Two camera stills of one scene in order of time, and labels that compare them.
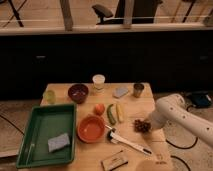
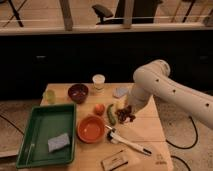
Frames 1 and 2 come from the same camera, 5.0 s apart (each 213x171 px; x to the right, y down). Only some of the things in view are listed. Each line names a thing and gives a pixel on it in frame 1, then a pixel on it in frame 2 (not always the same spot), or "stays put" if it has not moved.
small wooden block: x=114 y=162 stays put
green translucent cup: x=50 y=97 stays put
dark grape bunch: x=141 y=126 -> x=125 y=113
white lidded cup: x=98 y=83 stays put
